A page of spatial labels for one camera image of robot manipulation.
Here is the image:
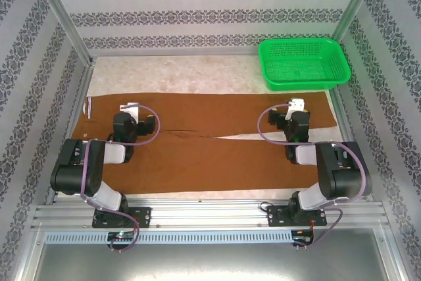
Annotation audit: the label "brown long pants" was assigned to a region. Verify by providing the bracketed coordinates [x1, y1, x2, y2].
[70, 91, 337, 195]

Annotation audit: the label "green plastic basket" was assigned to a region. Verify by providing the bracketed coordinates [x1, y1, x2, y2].
[257, 38, 351, 92]

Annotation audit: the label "small circuit board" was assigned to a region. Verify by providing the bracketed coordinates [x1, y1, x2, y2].
[107, 230, 136, 242]
[291, 229, 315, 245]

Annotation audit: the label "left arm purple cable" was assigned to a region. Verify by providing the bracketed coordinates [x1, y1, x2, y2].
[80, 103, 162, 254]

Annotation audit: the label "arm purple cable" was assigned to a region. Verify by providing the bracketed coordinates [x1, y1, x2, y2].
[80, 103, 162, 254]
[257, 103, 368, 252]

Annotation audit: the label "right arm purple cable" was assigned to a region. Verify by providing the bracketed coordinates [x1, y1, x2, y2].
[257, 103, 368, 252]

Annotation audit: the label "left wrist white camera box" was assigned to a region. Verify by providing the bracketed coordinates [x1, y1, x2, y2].
[118, 102, 141, 120]

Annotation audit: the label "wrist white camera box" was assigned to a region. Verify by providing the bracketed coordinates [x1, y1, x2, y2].
[118, 102, 141, 120]
[284, 97, 307, 121]

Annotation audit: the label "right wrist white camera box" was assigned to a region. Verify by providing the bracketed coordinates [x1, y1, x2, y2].
[284, 97, 307, 121]

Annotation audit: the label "aluminium side rail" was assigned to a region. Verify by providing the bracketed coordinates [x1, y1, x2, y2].
[328, 87, 375, 202]
[44, 59, 96, 206]

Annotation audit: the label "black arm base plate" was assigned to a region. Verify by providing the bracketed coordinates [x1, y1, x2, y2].
[266, 204, 328, 228]
[91, 207, 153, 229]

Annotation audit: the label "aluminium rear rail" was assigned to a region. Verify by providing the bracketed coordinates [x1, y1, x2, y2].
[88, 47, 264, 60]

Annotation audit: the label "aluminium mounting rail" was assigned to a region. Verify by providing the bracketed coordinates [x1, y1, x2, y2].
[31, 199, 391, 230]

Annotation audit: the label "slotted grey cable duct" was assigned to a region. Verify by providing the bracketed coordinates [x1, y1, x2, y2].
[44, 230, 294, 244]

